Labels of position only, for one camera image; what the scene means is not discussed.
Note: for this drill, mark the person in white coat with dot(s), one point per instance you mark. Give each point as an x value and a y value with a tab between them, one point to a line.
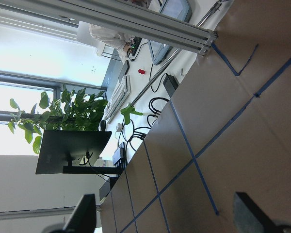
122	42

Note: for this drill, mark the small red object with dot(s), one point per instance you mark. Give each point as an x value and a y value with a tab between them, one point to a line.
141	71

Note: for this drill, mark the aluminium frame post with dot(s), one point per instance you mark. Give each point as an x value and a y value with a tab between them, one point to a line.
124	17

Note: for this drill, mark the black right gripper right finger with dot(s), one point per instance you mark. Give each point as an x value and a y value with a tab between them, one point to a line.
249	218

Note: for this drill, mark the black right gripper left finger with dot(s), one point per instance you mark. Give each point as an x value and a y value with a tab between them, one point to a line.
84	216

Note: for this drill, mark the blue teach pendant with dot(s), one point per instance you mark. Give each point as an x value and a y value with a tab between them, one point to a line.
158	51

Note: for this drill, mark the black power adapter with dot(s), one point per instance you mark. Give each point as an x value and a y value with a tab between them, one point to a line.
170	84

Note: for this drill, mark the white keyboard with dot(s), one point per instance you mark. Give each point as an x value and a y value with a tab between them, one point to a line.
117	99

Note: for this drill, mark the black monitor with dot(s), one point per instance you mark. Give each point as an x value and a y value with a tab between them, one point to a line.
63	152

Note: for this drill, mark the green potted plant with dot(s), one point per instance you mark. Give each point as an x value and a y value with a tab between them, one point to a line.
73	111

